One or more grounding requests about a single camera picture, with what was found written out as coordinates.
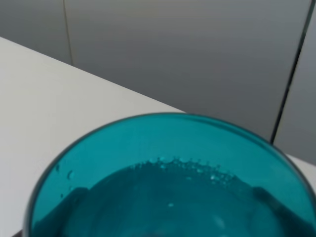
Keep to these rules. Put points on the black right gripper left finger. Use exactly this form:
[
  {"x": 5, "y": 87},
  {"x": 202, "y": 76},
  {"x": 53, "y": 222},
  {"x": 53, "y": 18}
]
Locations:
[{"x": 53, "y": 223}]

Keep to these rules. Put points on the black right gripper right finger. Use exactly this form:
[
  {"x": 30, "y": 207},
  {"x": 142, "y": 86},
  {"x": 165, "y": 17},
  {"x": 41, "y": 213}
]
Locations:
[{"x": 292, "y": 224}]

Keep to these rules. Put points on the teal translucent plastic cup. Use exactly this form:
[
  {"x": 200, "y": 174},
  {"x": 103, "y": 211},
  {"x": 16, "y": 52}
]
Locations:
[{"x": 171, "y": 175}]

